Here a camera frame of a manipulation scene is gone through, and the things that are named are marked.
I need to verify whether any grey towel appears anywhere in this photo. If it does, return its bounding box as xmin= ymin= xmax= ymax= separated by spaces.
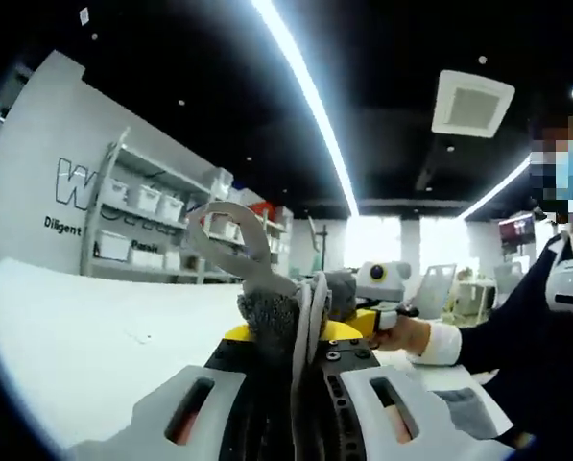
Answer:
xmin=187 ymin=200 xmax=496 ymax=461

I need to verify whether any person's right hand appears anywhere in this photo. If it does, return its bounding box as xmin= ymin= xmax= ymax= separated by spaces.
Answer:
xmin=370 ymin=317 xmax=434 ymax=356

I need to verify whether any black tripod stand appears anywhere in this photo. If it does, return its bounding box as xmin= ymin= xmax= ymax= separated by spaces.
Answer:
xmin=307 ymin=215 xmax=330 ymax=270

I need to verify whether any short ceiling light strip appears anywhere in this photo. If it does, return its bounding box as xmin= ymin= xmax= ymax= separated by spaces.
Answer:
xmin=463 ymin=156 xmax=532 ymax=222

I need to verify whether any person's dark upper body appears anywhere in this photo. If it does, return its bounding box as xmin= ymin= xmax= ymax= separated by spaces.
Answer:
xmin=458 ymin=230 xmax=573 ymax=448

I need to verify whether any grey metal shelf unit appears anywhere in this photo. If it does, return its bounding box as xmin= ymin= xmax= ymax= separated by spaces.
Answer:
xmin=79 ymin=127 xmax=295 ymax=284

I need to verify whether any white worn chest device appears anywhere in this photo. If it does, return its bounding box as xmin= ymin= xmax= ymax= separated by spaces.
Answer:
xmin=547 ymin=258 xmax=573 ymax=316

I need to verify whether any ceiling air conditioner unit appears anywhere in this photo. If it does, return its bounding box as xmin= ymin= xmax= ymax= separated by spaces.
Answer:
xmin=431 ymin=69 xmax=516 ymax=140

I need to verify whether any long ceiling light strip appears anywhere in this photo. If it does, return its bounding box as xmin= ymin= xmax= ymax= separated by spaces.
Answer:
xmin=251 ymin=0 xmax=362 ymax=217

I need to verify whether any row of white storage bins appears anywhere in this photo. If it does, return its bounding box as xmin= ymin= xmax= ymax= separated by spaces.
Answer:
xmin=96 ymin=167 xmax=287 ymax=273

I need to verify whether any wall television screen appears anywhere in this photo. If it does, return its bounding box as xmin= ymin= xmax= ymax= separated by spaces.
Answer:
xmin=499 ymin=215 xmax=537 ymax=249

